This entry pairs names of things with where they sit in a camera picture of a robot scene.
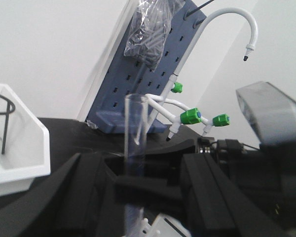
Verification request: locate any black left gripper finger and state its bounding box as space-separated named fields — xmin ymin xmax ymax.
xmin=0 ymin=152 xmax=118 ymax=237

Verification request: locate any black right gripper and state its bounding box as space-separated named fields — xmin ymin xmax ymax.
xmin=181 ymin=138 xmax=296 ymax=237

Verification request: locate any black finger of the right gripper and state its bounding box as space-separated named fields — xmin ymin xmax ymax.
xmin=113 ymin=176 xmax=185 ymax=215

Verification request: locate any clear glass test tube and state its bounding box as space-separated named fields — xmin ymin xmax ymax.
xmin=124 ymin=93 xmax=148 ymax=237

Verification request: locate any white test tube rack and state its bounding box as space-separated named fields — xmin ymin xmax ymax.
xmin=139 ymin=213 xmax=191 ymax=237

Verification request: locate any blue-grey pegboard drying rack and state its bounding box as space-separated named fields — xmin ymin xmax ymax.
xmin=85 ymin=0 xmax=207 ymax=134

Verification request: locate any right white storage bin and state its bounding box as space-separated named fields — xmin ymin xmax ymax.
xmin=0 ymin=83 xmax=50 ymax=196

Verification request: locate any white gooseneck lab faucet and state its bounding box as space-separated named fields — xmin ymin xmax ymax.
xmin=145 ymin=7 xmax=259 ymax=143

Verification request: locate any clear bag of pegs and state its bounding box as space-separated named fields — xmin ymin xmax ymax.
xmin=124 ymin=0 xmax=185 ymax=71

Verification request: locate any grey camera box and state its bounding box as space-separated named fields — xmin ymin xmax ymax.
xmin=236 ymin=81 xmax=296 ymax=145

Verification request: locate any black wire tripod stand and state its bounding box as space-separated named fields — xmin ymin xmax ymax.
xmin=0 ymin=91 xmax=16 ymax=155

